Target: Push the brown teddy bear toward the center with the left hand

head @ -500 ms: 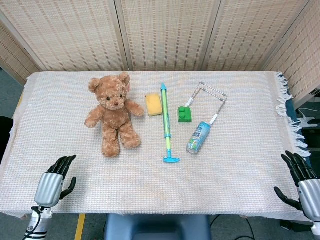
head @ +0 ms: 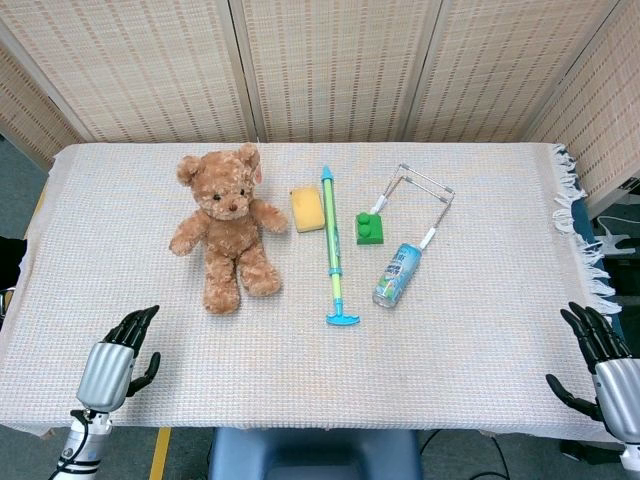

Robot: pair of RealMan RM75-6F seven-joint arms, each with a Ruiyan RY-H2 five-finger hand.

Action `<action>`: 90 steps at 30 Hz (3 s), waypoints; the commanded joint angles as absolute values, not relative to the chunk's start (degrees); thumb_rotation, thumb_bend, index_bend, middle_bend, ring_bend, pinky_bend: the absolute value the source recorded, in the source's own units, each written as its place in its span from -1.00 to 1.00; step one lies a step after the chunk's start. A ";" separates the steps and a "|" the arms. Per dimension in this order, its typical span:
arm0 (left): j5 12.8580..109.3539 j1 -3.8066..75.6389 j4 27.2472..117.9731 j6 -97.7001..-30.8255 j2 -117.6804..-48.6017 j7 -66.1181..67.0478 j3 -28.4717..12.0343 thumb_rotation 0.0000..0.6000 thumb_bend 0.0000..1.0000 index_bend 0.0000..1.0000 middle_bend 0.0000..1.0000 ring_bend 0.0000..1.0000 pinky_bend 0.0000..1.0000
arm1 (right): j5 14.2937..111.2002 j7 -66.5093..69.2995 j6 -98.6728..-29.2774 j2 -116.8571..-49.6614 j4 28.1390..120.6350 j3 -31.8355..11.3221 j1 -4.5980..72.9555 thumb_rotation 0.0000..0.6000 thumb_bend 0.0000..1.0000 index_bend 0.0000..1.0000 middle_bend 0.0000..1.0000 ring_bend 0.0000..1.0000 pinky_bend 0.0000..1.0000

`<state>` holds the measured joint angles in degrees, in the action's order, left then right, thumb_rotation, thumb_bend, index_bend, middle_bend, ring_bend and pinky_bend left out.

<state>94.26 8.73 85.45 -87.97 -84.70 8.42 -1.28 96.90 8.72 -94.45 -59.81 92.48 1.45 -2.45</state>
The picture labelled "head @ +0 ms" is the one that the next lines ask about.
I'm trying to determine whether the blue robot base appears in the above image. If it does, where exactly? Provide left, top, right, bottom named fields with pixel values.
left=207, top=428, right=424, bottom=480

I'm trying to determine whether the woven folding screen panel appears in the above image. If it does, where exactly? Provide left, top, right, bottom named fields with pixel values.
left=0, top=39, right=96, bottom=169
left=0, top=0, right=251, bottom=145
left=407, top=0, right=626, bottom=145
left=232, top=0, right=444, bottom=145
left=524, top=0, right=640, bottom=204

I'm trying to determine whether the blue green water pump toy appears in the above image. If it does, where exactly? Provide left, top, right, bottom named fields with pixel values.
left=319, top=165, right=362, bottom=327

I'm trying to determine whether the brown plush teddy bear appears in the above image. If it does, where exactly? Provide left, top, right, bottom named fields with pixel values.
left=168, top=142, right=290, bottom=316

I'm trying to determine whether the green toy building block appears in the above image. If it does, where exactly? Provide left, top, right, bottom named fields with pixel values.
left=354, top=211, right=386, bottom=247

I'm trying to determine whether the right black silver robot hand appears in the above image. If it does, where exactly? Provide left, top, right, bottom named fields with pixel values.
left=545, top=301, right=640, bottom=444

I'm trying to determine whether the blue green drink can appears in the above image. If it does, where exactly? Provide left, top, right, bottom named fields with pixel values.
left=371, top=242, right=422, bottom=308

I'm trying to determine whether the metal wire stand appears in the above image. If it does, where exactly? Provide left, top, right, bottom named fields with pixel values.
left=368, top=163, right=456, bottom=251

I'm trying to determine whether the beige waffle weave tablecloth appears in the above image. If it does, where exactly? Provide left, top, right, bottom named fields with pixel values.
left=0, top=142, right=619, bottom=444

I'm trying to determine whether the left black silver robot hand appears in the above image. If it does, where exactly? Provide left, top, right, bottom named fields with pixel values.
left=76, top=305, right=163, bottom=413

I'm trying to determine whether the yellow sponge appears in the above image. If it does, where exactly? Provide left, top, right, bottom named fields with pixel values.
left=290, top=184, right=325, bottom=234

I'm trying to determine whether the white stand base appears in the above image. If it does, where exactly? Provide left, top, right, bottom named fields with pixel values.
left=592, top=214, right=640, bottom=257

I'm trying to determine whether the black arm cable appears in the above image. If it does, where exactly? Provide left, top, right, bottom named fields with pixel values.
left=53, top=408, right=99, bottom=474

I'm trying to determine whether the black chair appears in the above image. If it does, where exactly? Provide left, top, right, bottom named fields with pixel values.
left=0, top=237, right=27, bottom=314

